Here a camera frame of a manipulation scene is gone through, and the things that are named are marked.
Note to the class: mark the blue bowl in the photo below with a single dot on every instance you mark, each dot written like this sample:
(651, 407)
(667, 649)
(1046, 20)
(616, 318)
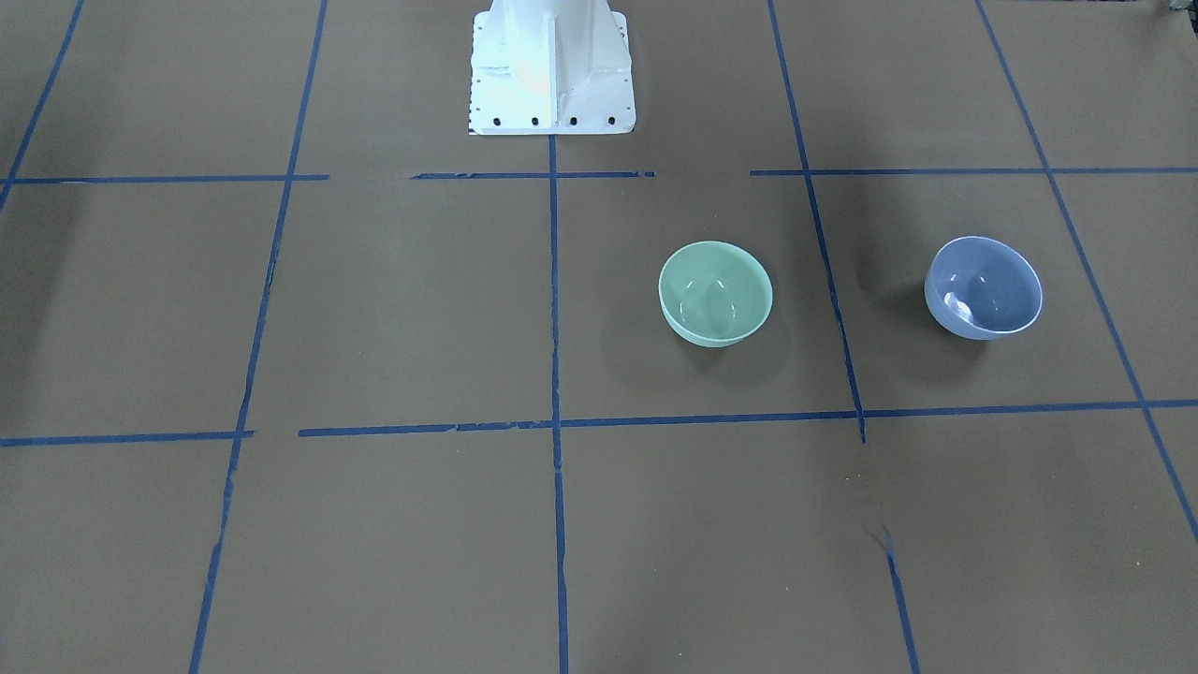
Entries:
(982, 290)

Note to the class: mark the green bowl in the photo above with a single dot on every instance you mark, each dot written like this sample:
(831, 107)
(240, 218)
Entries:
(714, 294)

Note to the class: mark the white pedestal base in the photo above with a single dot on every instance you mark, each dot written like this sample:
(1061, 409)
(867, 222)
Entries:
(551, 67)

